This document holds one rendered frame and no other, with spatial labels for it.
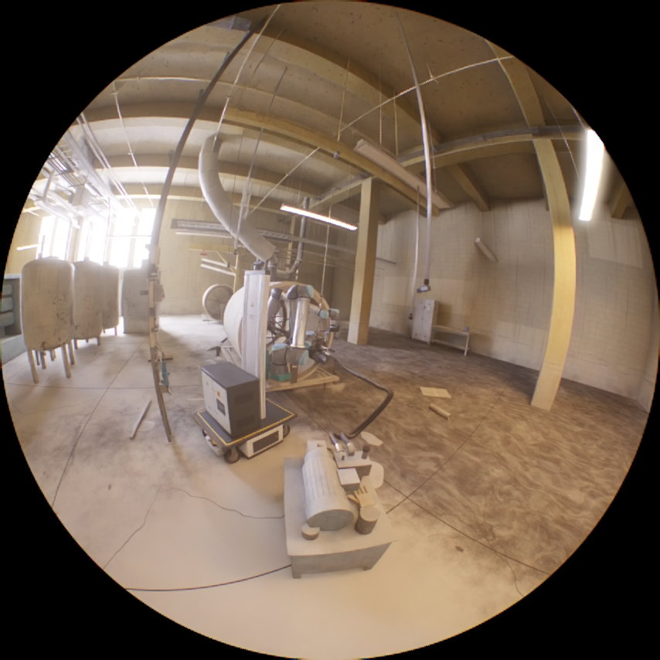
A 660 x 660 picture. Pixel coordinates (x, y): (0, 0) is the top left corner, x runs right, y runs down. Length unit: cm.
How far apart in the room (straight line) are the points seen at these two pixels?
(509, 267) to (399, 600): 974
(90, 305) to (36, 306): 242
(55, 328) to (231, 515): 418
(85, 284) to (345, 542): 687
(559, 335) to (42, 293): 918
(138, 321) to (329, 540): 809
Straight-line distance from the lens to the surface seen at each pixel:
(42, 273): 484
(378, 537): 125
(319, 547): 118
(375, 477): 223
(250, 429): 214
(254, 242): 732
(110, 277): 807
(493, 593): 201
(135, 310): 839
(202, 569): 176
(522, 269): 973
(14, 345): 798
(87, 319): 686
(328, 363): 256
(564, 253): 532
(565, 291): 515
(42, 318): 486
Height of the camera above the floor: 161
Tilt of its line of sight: 9 degrees down
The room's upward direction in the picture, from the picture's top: 6 degrees clockwise
